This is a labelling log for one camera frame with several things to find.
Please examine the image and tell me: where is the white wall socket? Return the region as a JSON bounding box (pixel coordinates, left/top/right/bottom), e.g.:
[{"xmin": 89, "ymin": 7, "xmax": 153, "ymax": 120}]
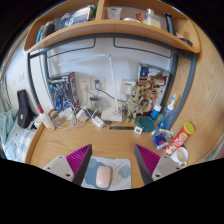
[{"xmin": 78, "ymin": 77, "xmax": 92, "ymax": 92}]

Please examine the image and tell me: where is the tan robot model figure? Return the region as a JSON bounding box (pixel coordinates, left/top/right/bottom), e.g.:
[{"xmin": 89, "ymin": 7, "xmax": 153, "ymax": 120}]
[{"xmin": 123, "ymin": 78, "xmax": 161, "ymax": 124}]

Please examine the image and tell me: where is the white red-pump lotion bottle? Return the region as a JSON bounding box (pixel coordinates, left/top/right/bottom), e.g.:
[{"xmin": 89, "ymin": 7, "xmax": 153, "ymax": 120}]
[{"xmin": 37, "ymin": 104, "xmax": 56, "ymax": 132}]

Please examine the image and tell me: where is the pink computer mouse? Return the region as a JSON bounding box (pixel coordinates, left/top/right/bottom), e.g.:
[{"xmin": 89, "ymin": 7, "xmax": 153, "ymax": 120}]
[{"xmin": 95, "ymin": 165, "xmax": 113, "ymax": 189}]

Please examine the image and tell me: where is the grey cloud-print mouse pad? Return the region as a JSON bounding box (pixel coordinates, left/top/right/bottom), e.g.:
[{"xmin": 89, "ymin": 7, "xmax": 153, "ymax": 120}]
[{"xmin": 80, "ymin": 155, "xmax": 132, "ymax": 192}]

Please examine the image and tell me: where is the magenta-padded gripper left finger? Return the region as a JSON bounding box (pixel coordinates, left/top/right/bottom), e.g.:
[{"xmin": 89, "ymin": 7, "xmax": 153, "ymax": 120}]
[{"xmin": 43, "ymin": 143, "xmax": 93, "ymax": 186}]

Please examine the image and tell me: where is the printed model box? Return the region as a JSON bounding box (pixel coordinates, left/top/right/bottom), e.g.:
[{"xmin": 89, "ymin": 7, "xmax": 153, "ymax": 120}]
[{"xmin": 137, "ymin": 63, "xmax": 171, "ymax": 111}]

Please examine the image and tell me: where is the wooden shelf unit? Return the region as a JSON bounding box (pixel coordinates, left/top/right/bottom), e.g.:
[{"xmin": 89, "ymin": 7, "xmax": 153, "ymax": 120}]
[{"xmin": 22, "ymin": 0, "xmax": 202, "ymax": 55}]

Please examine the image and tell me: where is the blue snack packet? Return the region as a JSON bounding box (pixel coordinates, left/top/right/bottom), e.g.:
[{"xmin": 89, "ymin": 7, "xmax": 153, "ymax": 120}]
[{"xmin": 151, "ymin": 129, "xmax": 169, "ymax": 150}]

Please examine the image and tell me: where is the white charger block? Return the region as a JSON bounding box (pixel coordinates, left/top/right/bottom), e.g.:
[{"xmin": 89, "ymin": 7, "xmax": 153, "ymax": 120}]
[{"xmin": 63, "ymin": 107, "xmax": 76, "ymax": 121}]

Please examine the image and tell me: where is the red yellow chip can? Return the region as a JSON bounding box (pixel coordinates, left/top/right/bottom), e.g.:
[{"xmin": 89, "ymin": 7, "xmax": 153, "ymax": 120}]
[{"xmin": 164, "ymin": 121, "xmax": 196, "ymax": 157}]

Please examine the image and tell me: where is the teal blanket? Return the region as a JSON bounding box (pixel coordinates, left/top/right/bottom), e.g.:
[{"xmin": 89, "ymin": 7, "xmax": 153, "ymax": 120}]
[{"xmin": 0, "ymin": 109, "xmax": 18, "ymax": 151}]

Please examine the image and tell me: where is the blue robot model kit box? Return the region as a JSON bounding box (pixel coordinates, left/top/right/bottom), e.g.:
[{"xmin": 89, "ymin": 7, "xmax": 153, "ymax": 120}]
[{"xmin": 47, "ymin": 71, "xmax": 80, "ymax": 111}]

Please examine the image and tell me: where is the white wall switch plate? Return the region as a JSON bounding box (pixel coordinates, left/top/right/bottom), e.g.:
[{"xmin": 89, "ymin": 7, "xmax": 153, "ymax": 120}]
[{"xmin": 18, "ymin": 71, "xmax": 27, "ymax": 83}]

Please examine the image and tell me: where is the blue spray bottle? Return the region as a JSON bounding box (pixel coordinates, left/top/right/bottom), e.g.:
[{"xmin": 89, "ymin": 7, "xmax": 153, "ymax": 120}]
[{"xmin": 159, "ymin": 93, "xmax": 178, "ymax": 133}]

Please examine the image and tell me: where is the white mug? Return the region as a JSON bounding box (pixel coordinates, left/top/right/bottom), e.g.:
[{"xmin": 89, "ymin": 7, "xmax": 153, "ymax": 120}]
[{"xmin": 169, "ymin": 146, "xmax": 190, "ymax": 167}]

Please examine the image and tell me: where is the grey metal desk frame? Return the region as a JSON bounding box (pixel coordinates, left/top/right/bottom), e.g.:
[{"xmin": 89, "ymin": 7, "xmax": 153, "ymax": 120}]
[{"xmin": 26, "ymin": 33, "xmax": 198, "ymax": 131}]

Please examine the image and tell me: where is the clear glass jar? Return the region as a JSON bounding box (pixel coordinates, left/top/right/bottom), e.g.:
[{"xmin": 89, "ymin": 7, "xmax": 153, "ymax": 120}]
[{"xmin": 89, "ymin": 94, "xmax": 104, "ymax": 113}]

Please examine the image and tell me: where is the teal round tin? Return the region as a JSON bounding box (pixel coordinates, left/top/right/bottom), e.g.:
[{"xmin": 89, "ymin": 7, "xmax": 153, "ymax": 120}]
[{"xmin": 136, "ymin": 115, "xmax": 156, "ymax": 134}]

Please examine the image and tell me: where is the black bag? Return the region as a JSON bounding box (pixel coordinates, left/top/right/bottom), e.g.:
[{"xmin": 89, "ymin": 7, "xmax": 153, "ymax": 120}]
[{"xmin": 16, "ymin": 89, "xmax": 36, "ymax": 130}]

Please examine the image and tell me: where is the blue white plaid pillow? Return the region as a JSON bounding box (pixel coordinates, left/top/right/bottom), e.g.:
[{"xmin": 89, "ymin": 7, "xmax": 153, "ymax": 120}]
[{"xmin": 6, "ymin": 128, "xmax": 36, "ymax": 163}]

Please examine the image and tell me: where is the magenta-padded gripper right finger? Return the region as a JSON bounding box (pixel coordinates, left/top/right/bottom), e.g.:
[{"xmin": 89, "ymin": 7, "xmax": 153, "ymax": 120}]
[{"xmin": 134, "ymin": 143, "xmax": 184, "ymax": 186}]

